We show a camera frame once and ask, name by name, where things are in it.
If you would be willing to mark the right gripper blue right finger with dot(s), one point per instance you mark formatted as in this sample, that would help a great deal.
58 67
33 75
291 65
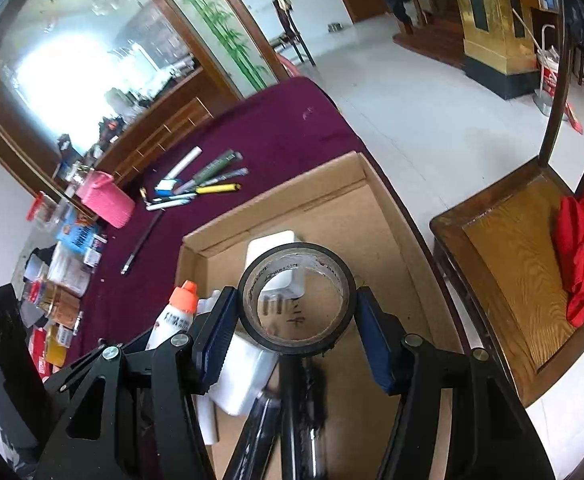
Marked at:
375 330

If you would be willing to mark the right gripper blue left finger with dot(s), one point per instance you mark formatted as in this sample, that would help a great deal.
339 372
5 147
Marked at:
212 341

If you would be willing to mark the white glue bottle orange cap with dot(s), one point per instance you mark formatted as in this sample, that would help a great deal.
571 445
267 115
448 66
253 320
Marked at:
176 316

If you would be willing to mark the white oval eraser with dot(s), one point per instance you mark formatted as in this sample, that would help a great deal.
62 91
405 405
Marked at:
245 373

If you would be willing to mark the black tape roll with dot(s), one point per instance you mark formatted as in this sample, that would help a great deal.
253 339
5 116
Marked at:
318 319

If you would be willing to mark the black art marker grey cap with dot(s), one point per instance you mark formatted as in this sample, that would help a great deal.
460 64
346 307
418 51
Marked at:
251 455

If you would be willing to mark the white paint marker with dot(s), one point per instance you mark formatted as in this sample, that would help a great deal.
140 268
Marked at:
205 409

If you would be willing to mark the white power adapter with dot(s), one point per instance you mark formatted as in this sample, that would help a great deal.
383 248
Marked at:
285 282

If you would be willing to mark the black pen on cloth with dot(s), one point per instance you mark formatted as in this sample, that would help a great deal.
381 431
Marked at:
143 240

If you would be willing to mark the orange tea tin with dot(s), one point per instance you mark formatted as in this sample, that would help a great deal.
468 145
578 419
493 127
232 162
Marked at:
60 305

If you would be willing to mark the cardboard box tray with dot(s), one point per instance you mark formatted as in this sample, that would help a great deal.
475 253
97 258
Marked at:
366 240

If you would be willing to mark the silver blue pen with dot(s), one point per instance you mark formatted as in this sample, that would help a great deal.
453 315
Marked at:
170 202

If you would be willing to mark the small blue white box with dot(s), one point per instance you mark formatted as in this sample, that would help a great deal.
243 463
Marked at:
95 250

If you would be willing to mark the yellow pen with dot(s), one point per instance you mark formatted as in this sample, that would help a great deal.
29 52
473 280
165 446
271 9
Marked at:
218 189

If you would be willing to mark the white plastic tub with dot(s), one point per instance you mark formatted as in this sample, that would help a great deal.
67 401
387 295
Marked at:
68 271

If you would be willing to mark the wooden chair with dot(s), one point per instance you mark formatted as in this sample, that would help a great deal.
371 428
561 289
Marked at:
496 248

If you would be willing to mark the blue labelled plastic jar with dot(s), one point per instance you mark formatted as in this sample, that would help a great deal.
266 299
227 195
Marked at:
76 232

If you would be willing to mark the green marker pen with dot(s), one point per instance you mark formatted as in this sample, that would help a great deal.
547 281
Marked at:
209 171

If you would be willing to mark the white stick marker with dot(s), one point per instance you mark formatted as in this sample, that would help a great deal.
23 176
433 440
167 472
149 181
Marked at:
183 163

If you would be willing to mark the pink knitted bottle cover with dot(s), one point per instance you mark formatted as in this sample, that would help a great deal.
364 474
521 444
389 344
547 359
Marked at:
98 191

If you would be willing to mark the purple velvet tablecloth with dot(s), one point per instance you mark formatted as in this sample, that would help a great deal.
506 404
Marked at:
281 133

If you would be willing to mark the red lid clear jar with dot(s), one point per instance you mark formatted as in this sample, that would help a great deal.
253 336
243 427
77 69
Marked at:
45 214

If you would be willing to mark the wooden sideboard cabinet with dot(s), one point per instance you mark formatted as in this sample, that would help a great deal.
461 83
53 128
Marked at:
165 123

